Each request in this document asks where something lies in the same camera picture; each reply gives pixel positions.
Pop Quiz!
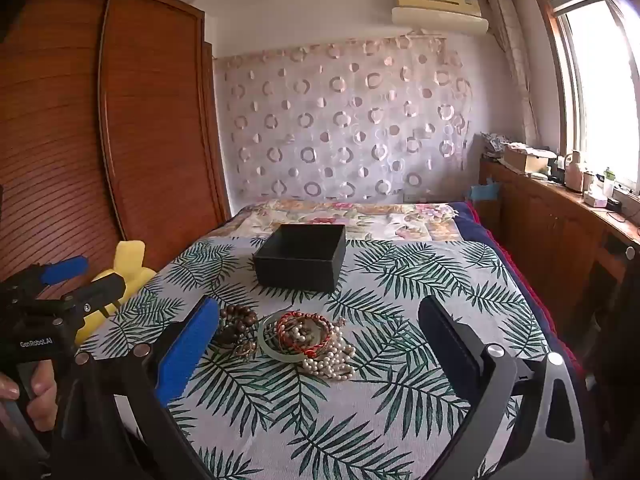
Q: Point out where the floral quilt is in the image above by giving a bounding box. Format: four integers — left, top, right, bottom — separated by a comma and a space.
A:
232, 199, 471, 244

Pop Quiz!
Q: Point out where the red braided bracelet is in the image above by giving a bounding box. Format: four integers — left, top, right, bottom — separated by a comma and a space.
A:
276, 311, 334, 359

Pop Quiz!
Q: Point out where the blue blanket with red edge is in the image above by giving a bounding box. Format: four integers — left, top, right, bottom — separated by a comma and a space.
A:
450, 201, 586, 391

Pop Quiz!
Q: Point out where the circle pattern wall curtain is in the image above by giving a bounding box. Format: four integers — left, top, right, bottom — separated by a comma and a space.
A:
214, 35, 474, 204

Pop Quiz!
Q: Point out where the black box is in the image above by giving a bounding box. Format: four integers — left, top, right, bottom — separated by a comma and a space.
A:
252, 223, 347, 294

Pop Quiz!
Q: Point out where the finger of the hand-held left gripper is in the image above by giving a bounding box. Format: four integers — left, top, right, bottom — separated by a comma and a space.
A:
0, 256, 90, 306
60, 275, 127, 322

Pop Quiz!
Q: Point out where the cardboard box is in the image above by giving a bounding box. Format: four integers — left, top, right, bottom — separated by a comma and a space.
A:
502, 144, 557, 175

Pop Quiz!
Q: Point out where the brown wooden wardrobe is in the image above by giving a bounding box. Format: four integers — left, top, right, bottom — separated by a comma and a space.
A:
0, 0, 231, 311

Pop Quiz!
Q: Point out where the blue bag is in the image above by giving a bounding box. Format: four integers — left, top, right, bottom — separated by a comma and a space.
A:
467, 182, 502, 204

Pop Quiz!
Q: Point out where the patterned bag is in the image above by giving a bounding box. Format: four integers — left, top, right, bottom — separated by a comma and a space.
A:
481, 132, 506, 161

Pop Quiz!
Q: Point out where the pale green jade bangle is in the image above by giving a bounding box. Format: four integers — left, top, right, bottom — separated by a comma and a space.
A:
257, 312, 313, 361

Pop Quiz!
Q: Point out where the beige air conditioner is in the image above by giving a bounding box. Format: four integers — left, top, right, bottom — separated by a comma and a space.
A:
391, 0, 489, 37

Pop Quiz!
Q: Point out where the window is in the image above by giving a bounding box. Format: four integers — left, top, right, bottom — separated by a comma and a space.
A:
545, 0, 640, 196

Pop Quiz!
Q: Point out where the white pearl necklace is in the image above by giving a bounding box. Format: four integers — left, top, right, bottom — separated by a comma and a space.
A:
287, 322, 357, 381

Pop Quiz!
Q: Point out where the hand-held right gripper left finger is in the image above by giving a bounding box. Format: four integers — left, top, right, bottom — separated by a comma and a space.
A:
55, 296, 223, 480

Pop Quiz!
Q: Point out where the wooden side cabinet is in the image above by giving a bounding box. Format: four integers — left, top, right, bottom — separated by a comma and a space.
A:
479, 157, 640, 331

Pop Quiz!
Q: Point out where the beige window curtain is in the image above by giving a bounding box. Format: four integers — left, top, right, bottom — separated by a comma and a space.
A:
487, 0, 541, 151

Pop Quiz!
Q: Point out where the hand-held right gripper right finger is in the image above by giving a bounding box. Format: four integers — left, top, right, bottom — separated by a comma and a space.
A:
417, 295, 588, 480

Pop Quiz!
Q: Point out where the white kettle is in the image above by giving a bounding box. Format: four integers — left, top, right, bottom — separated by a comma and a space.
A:
565, 150, 586, 192

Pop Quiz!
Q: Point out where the yellow plush toy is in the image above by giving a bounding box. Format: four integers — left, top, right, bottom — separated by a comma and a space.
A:
75, 240, 157, 348

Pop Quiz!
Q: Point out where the dark wooden bead bracelet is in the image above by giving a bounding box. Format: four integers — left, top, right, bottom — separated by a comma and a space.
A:
214, 306, 259, 347

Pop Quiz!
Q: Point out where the person's left hand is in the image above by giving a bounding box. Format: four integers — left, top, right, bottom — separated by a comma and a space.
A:
0, 360, 58, 433

